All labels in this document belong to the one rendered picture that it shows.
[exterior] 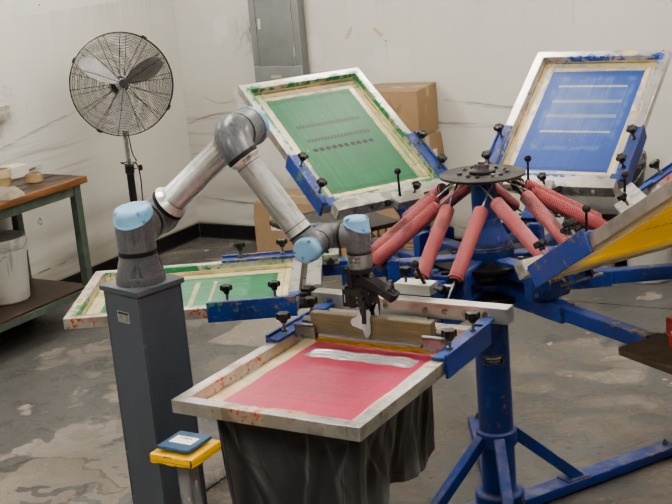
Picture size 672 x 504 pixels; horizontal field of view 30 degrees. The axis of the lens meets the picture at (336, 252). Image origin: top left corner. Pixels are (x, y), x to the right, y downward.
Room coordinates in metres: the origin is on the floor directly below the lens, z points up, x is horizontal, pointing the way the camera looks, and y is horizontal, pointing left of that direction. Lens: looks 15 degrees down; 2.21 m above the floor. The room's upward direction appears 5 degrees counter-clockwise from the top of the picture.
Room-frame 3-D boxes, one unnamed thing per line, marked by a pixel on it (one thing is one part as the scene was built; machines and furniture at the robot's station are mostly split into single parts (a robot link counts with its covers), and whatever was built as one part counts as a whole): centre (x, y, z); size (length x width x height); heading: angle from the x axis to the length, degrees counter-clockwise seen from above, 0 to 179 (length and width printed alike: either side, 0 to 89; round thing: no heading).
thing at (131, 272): (3.63, 0.59, 1.25); 0.15 x 0.15 x 0.10
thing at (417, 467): (3.20, -0.12, 0.74); 0.46 x 0.04 x 0.42; 148
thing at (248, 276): (4.28, 0.38, 1.05); 1.08 x 0.61 x 0.23; 88
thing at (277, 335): (3.70, 0.13, 0.97); 0.30 x 0.05 x 0.07; 148
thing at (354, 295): (3.54, -0.06, 1.15); 0.09 x 0.08 x 0.12; 59
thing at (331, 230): (3.56, 0.03, 1.31); 0.11 x 0.11 x 0.08; 70
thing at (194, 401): (3.35, 0.02, 0.97); 0.79 x 0.58 x 0.04; 148
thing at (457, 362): (3.41, -0.34, 0.97); 0.30 x 0.05 x 0.07; 148
